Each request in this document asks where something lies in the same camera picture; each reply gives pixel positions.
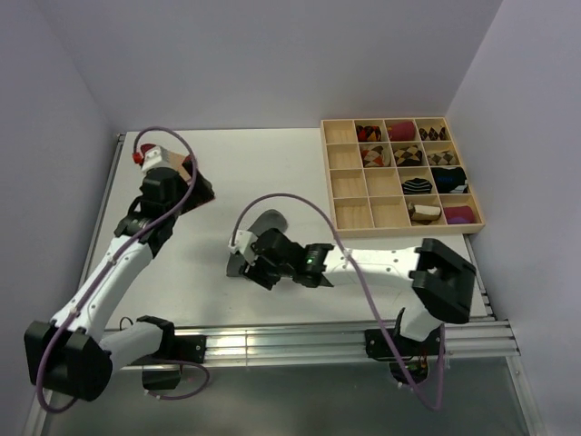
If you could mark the black white striped rolled sock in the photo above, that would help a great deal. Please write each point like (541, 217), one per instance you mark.
(417, 186)

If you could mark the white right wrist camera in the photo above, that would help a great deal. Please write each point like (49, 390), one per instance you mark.
(241, 247)

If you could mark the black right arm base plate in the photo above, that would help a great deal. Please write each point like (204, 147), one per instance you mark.
(414, 354)

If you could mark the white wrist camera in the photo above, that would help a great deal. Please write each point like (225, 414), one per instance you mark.
(151, 157)
(241, 247)

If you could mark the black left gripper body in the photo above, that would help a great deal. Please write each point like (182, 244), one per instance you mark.
(199, 194)

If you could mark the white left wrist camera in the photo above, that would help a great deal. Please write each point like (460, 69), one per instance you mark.
(151, 157)

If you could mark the tan orange argyle sock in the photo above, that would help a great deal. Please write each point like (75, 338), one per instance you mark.
(374, 155)

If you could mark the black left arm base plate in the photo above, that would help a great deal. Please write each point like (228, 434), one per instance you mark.
(162, 372)

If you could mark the magenta purple rolled sock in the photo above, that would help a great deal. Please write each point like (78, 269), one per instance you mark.
(463, 214)

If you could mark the tan sock with purple stripes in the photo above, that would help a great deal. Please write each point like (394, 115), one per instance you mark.
(177, 162)

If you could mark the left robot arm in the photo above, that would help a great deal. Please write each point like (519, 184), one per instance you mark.
(71, 353)

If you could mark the wooden compartment tray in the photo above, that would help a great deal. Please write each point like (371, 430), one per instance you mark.
(369, 202)

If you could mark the brown tan argyle rolled sock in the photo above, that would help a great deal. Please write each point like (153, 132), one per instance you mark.
(410, 156)

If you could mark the black blue rolled sock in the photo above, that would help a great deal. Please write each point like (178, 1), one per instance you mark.
(450, 180)

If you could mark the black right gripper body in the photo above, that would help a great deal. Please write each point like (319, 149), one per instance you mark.
(262, 272)

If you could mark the beige rolled sock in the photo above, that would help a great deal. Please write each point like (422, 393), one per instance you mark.
(423, 213)

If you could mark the red orange argyle rolled sock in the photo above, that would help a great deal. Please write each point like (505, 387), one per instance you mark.
(368, 133)

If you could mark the grey brown argyle rolled sock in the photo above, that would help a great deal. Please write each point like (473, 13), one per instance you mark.
(443, 158)

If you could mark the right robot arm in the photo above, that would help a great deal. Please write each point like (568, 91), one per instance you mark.
(441, 279)

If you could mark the brown white argyle rolled sock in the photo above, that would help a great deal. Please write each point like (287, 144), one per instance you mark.
(432, 133)

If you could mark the crimson rolled sock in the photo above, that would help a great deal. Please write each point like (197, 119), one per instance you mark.
(401, 132)

